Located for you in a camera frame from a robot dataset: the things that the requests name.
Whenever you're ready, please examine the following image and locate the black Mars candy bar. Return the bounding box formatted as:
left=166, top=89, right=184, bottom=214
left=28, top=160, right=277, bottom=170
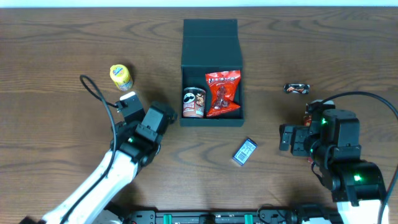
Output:
left=284, top=83, right=310, bottom=95

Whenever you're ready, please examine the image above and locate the red Pringles can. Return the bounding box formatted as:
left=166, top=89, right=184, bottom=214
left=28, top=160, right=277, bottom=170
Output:
left=182, top=87, right=206, bottom=118

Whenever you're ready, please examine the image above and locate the yellow candy bottle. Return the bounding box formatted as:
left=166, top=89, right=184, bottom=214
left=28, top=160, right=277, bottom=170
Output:
left=109, top=64, right=133, bottom=91

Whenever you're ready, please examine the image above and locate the red Hacks candy bag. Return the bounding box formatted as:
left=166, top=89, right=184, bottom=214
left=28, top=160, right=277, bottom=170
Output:
left=205, top=70, right=241, bottom=118

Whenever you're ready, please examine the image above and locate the dark green gift box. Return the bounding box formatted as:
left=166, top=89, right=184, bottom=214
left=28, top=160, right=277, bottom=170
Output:
left=180, top=19, right=245, bottom=127

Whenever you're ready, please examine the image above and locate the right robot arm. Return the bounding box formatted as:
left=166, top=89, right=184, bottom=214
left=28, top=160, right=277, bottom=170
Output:
left=279, top=109, right=386, bottom=223

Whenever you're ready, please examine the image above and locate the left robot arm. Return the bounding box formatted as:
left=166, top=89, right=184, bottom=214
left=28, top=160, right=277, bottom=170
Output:
left=20, top=101, right=177, bottom=224

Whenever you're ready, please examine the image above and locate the red Hello Panda box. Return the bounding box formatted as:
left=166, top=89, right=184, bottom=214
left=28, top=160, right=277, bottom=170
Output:
left=303, top=104, right=312, bottom=126

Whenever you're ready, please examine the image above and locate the blue barcode small box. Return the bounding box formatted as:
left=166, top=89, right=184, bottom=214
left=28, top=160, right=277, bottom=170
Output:
left=232, top=138, right=257, bottom=166

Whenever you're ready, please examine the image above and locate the black mounting rail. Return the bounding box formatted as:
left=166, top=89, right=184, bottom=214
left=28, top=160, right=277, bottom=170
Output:
left=124, top=203, right=343, bottom=224

